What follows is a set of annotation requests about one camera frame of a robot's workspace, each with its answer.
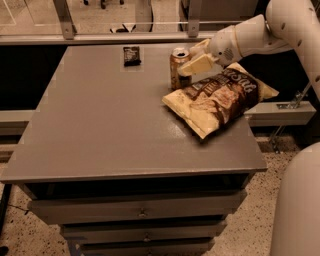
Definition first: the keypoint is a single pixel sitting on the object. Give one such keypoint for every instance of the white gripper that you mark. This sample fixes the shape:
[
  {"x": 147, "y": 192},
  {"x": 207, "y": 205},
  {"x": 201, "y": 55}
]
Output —
[{"x": 222, "y": 45}]

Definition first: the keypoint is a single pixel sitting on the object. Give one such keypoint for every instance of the orange soda can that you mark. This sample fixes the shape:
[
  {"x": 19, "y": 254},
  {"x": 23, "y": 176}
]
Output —
[{"x": 178, "y": 57}]

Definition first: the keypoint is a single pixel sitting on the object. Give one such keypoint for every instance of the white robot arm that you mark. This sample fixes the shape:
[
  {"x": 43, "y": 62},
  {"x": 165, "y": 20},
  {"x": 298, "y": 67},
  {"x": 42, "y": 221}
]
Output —
[{"x": 296, "y": 226}]

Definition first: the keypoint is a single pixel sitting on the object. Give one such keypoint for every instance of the brown chip bag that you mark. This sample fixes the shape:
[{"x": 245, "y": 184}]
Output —
[{"x": 211, "y": 103}]

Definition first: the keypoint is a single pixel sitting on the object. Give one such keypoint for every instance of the small dark snack packet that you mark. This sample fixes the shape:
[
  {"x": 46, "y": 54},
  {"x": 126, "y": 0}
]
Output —
[{"x": 131, "y": 56}]

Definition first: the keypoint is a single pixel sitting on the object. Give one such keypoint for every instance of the metal railing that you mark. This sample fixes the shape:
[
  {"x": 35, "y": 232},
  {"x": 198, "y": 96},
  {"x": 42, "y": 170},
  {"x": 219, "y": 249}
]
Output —
[{"x": 77, "y": 22}]

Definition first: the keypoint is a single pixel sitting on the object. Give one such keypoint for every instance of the grey drawer cabinet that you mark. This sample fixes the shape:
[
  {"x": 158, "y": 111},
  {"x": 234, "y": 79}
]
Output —
[{"x": 102, "y": 130}]

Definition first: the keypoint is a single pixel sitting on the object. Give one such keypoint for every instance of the middle grey drawer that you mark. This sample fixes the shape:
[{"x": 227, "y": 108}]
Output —
[{"x": 144, "y": 232}]

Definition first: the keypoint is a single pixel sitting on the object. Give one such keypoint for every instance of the grey drawer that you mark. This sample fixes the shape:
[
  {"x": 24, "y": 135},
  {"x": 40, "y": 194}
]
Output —
[
  {"x": 152, "y": 248},
  {"x": 156, "y": 206},
  {"x": 144, "y": 232}
]

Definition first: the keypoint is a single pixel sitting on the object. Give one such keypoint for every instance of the bottom grey drawer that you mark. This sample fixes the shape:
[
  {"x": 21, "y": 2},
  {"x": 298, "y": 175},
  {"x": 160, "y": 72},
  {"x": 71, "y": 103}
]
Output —
[{"x": 152, "y": 248}]

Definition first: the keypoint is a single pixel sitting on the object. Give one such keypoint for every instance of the top grey drawer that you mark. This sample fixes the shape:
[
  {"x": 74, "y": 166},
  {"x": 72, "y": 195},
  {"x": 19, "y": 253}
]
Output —
[{"x": 156, "y": 206}]

